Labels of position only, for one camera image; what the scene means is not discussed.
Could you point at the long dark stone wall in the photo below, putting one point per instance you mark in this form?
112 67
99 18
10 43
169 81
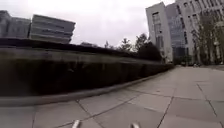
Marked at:
66 71

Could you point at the striped grey building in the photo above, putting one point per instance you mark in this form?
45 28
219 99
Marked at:
50 29

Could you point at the bare tree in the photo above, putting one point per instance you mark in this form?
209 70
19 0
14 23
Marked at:
208 40

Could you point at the robot's own part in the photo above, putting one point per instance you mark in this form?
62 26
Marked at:
76 123
135 125

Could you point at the dark trees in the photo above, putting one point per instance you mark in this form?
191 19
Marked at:
143 48

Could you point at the tall pale tower building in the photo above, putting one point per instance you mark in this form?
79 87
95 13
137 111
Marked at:
186 30

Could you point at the grey stone slab plaza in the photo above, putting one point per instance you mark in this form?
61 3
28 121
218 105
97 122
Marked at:
180 96

